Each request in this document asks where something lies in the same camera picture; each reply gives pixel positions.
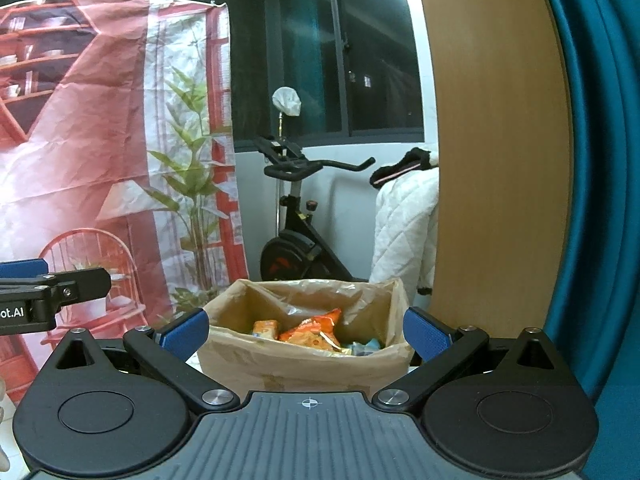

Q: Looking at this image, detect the orange cracker pack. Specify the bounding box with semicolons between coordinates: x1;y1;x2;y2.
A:
252;320;280;340

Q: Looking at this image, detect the blue snack packet in box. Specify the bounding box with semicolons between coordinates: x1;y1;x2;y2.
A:
344;338;382;356

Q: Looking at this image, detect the brown cardboard box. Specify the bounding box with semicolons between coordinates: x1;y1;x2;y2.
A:
198;280;413;396

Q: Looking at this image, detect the white quilted blanket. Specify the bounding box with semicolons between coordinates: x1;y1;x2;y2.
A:
369;168;439;301

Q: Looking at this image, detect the orange chip bag in box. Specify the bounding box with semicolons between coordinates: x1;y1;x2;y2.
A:
279;309;342;351

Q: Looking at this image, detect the red printed backdrop cloth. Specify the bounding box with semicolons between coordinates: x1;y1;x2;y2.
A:
1;0;247;402

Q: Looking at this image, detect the black exercise bike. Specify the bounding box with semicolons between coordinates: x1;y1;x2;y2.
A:
254;136;375;282

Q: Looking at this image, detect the black garment with pink trim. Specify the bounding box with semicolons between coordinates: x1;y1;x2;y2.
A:
369;148;439;190

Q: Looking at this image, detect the wooden door panel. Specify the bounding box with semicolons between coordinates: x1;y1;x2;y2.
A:
422;0;573;337

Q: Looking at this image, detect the white cloth on pole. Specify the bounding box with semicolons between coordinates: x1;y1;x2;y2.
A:
271;86;302;117

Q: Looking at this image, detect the teal curtain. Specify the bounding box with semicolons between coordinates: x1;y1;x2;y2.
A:
544;0;639;479

